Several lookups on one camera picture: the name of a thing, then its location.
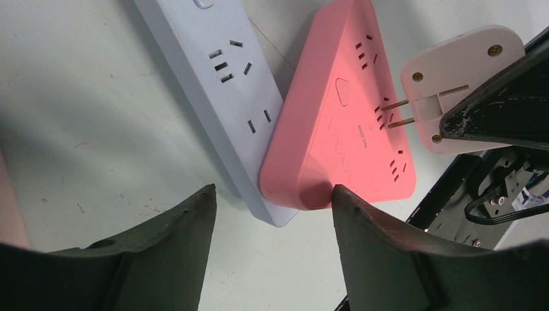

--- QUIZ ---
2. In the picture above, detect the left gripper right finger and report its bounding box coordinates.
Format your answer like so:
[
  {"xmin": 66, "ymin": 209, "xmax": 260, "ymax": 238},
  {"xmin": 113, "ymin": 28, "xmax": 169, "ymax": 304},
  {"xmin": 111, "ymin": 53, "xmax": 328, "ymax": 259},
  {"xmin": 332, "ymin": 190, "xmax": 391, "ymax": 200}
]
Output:
[{"xmin": 331, "ymin": 185, "xmax": 548, "ymax": 310}]

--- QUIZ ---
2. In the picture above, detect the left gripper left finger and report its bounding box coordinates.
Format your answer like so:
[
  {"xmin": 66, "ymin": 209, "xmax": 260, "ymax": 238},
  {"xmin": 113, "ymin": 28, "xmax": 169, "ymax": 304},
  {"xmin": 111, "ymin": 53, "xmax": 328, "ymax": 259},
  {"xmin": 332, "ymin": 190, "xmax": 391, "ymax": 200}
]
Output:
[{"xmin": 1, "ymin": 184, "xmax": 217, "ymax": 310}]

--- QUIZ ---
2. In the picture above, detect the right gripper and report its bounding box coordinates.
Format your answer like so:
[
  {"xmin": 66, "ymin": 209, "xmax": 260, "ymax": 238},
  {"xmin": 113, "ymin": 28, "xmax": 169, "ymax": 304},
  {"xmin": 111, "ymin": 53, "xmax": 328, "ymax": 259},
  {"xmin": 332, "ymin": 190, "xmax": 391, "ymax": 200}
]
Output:
[{"xmin": 440, "ymin": 41, "xmax": 548, "ymax": 225}]

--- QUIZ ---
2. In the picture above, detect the white adapter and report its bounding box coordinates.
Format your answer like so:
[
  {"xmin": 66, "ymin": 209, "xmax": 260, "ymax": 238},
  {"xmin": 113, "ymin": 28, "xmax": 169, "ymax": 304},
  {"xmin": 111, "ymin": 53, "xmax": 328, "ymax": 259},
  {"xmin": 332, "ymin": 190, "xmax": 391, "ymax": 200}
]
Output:
[{"xmin": 384, "ymin": 25, "xmax": 525, "ymax": 155}]

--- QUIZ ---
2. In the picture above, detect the pink triangular power strip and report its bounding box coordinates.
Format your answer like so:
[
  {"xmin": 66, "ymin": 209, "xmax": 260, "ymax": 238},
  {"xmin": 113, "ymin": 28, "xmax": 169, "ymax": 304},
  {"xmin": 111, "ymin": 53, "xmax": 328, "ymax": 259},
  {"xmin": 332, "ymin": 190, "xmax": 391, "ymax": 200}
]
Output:
[{"xmin": 259, "ymin": 1, "xmax": 416, "ymax": 211}]

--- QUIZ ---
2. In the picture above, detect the light blue long power strip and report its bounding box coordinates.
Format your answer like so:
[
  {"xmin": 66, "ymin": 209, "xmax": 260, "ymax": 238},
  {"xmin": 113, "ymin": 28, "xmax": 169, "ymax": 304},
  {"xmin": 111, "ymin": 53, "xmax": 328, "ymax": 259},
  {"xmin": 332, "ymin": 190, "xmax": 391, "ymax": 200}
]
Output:
[{"xmin": 136, "ymin": 0, "xmax": 297, "ymax": 227}]

